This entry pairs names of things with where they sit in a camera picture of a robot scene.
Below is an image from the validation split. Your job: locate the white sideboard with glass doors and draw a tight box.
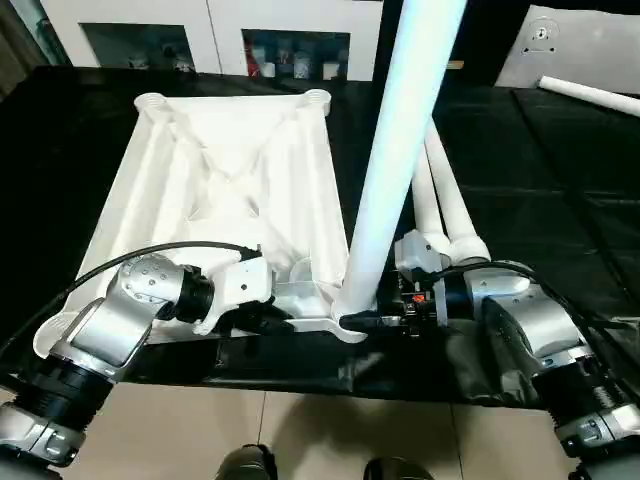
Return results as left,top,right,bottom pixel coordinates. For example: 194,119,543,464
37,0,387,84

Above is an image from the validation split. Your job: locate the black quilted mat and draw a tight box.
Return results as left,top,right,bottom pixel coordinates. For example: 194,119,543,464
0,63,640,407

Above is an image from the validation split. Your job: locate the black left camera cable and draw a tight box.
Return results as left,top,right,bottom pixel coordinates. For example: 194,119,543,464
0,240,265,352

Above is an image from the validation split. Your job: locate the white plastic table top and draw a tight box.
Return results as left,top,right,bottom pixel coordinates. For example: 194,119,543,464
32,89,382,359

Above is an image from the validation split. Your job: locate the white plastic table leg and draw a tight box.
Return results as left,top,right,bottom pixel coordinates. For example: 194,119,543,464
336,0,470,322
423,116,490,267
536,74,640,120
411,143,455,257

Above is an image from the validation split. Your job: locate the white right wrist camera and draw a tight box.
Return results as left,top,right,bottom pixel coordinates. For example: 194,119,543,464
393,229,452,327

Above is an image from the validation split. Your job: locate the pale panel with holes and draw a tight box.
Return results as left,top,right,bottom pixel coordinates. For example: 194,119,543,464
492,4,640,97

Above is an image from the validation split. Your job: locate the grey brown curtain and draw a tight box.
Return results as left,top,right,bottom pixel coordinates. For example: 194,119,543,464
0,9,71,99

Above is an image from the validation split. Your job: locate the black cabinet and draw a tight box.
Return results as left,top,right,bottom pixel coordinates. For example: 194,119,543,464
372,0,640,90

